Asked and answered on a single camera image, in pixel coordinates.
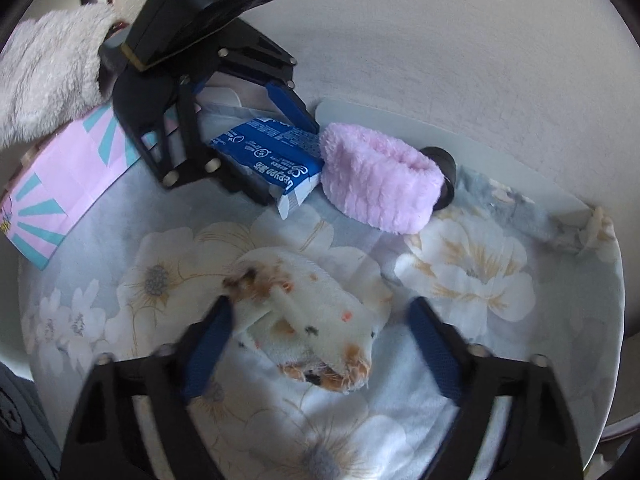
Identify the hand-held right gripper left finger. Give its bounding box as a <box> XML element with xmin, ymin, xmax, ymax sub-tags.
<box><xmin>60</xmin><ymin>294</ymin><xmax>237</xmax><ymax>480</ymax></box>

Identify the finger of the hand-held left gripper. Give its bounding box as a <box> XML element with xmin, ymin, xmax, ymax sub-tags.
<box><xmin>200</xmin><ymin>16</ymin><xmax>322</xmax><ymax>134</ymax></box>
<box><xmin>112</xmin><ymin>72</ymin><xmax>282</xmax><ymax>207</ymax></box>

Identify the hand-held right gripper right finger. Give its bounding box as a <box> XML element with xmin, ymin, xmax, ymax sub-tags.
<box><xmin>406</xmin><ymin>297</ymin><xmax>585</xmax><ymax>480</ymax></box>

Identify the blue tissue packet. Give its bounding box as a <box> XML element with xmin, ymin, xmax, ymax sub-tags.
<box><xmin>206</xmin><ymin>117</ymin><xmax>325</xmax><ymax>221</ymax></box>

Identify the white patterned cloth bundle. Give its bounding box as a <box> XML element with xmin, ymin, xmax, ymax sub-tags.
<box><xmin>222</xmin><ymin>245</ymin><xmax>394</xmax><ymax>394</ymax></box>

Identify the pink striped cardboard box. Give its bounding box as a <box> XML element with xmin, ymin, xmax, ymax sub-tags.
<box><xmin>0</xmin><ymin>102</ymin><xmax>203</xmax><ymax>267</ymax></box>

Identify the person's left forearm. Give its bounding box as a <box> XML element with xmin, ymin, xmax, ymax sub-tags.
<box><xmin>0</xmin><ymin>4</ymin><xmax>122</xmax><ymax>147</ymax></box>

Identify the pink fluffy wristband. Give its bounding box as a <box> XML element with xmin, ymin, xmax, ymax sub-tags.
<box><xmin>319</xmin><ymin>122</ymin><xmax>447</xmax><ymax>235</ymax></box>

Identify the floral blanket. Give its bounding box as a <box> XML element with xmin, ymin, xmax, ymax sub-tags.
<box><xmin>19</xmin><ymin>100</ymin><xmax>626</xmax><ymax>480</ymax></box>

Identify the black cylinder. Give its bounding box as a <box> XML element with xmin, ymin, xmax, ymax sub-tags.
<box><xmin>420</xmin><ymin>145</ymin><xmax>458</xmax><ymax>211</ymax></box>

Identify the dark patterned cloth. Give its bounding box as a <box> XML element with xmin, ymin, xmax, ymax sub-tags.
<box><xmin>0</xmin><ymin>360</ymin><xmax>63</xmax><ymax>480</ymax></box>

